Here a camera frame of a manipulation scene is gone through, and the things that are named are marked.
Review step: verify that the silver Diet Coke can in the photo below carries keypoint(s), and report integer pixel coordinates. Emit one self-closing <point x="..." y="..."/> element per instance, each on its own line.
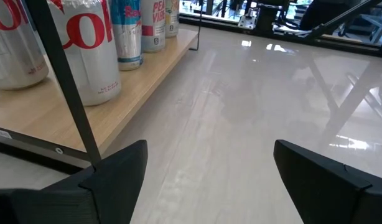
<point x="91" y="68"/>
<point x="13" y="56"/>

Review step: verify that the Celsius Peach Vibe can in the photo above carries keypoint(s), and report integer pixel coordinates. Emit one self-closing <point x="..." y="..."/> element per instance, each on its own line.
<point x="153" y="28"/>

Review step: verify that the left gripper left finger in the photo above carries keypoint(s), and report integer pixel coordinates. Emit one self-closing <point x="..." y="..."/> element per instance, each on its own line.
<point x="85" y="202"/>

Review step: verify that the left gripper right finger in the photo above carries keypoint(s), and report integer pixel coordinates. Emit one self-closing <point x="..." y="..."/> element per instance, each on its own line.
<point x="334" y="199"/>

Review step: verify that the white glossy table mat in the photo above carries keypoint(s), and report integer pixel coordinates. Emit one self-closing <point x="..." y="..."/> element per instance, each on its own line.
<point x="240" y="109"/>

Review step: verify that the black table frame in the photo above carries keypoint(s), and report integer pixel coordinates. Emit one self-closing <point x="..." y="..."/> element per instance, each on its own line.
<point x="334" y="43"/>

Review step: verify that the Red Bull Sugarfree can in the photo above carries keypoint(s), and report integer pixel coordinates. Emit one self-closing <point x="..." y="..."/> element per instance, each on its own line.
<point x="128" y="37"/>

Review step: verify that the wooden shelf black metal frame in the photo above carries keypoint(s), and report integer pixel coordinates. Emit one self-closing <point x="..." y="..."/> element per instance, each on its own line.
<point x="38" y="118"/>

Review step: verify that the silver metal bracket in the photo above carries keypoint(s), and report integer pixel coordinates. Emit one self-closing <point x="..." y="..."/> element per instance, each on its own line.
<point x="247" y="21"/>

